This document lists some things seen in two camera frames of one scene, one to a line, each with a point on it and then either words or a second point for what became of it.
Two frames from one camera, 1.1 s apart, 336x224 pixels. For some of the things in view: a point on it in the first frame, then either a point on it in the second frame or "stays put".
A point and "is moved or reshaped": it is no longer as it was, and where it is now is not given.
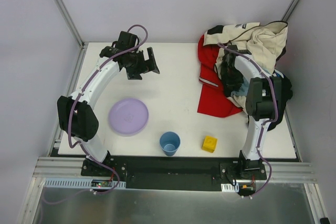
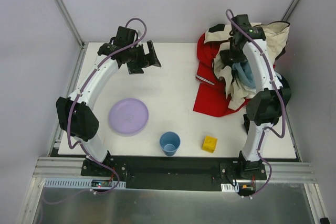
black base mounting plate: x=172 y=173 stays put
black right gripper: x=230 y=70 -> x=233 y=56
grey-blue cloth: x=243 y=90 is moved or reshaped
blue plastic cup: x=169 y=142 stays put
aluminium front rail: x=55 y=167 stays put
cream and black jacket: x=266 y=42 stays put
